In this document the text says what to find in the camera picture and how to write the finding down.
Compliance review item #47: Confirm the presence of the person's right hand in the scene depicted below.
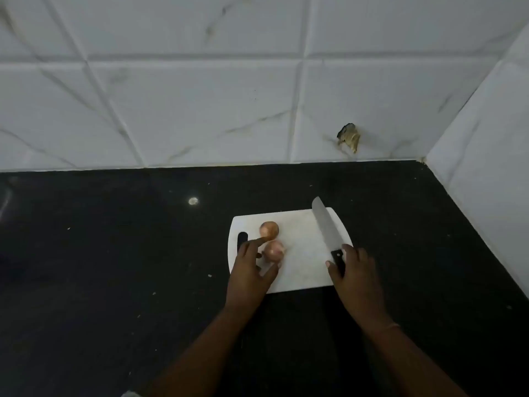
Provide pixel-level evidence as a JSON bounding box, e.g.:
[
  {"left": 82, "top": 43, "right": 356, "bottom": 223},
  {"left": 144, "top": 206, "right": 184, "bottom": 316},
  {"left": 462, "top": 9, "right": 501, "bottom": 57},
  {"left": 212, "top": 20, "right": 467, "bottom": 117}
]
[{"left": 325, "top": 245, "right": 393, "bottom": 332}]

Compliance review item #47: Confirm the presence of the person's right forearm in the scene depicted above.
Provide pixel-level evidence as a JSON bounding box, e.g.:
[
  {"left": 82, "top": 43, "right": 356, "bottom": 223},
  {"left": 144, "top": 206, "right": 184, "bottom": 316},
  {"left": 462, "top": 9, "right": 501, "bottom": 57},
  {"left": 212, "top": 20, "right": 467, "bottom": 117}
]
[{"left": 363, "top": 322, "right": 468, "bottom": 397}]

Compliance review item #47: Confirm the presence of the white plastic cutting board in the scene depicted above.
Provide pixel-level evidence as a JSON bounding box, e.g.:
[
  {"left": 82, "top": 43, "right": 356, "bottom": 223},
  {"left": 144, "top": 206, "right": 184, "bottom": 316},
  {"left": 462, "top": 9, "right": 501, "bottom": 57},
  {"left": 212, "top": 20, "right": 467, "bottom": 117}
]
[{"left": 228, "top": 207, "right": 353, "bottom": 295}]

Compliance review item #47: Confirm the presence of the black-handled kitchen knife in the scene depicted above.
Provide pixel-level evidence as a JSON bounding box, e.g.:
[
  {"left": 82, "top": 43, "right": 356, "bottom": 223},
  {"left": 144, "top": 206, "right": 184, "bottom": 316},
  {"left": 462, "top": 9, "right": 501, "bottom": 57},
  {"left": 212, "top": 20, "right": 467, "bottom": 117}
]
[{"left": 311, "top": 196, "right": 347, "bottom": 277}]

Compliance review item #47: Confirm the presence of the person's left hand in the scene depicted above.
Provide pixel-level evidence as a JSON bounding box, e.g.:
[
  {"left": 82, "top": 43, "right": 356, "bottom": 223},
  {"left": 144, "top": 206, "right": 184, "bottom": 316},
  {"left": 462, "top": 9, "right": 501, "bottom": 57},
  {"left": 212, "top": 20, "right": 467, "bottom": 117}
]
[{"left": 226, "top": 237, "right": 281, "bottom": 309}]

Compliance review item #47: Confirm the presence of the person's left forearm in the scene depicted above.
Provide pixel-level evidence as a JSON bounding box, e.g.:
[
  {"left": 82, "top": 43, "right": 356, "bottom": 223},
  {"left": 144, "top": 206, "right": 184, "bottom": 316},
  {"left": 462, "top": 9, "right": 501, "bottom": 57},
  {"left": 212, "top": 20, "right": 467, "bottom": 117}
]
[{"left": 142, "top": 303, "right": 262, "bottom": 397}]

